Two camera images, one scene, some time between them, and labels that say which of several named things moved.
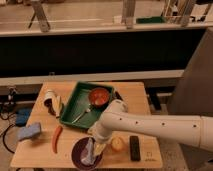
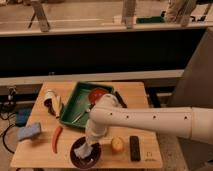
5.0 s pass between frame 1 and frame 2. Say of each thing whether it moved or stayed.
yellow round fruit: stayed
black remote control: stayed
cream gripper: moved
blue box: stayed
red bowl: stayed
